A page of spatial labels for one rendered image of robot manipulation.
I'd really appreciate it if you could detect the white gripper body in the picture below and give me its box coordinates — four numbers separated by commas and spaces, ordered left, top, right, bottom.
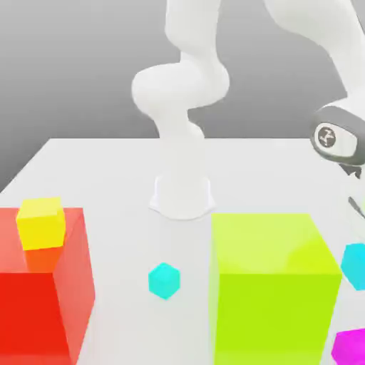
346, 195, 365, 232

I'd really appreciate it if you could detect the small cyan cube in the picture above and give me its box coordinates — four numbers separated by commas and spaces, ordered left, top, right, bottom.
148, 262, 181, 301
340, 242, 365, 292

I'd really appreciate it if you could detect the small magenta cube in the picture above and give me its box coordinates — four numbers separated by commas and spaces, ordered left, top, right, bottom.
330, 328, 365, 365

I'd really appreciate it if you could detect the small yellow cube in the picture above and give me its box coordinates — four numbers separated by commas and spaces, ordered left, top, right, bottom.
16, 196, 67, 252

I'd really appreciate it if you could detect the large lime green box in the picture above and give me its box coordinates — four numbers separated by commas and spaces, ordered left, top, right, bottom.
210, 212, 344, 365

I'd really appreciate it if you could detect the large red box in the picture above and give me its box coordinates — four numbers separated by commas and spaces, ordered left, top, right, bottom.
0, 207, 96, 365

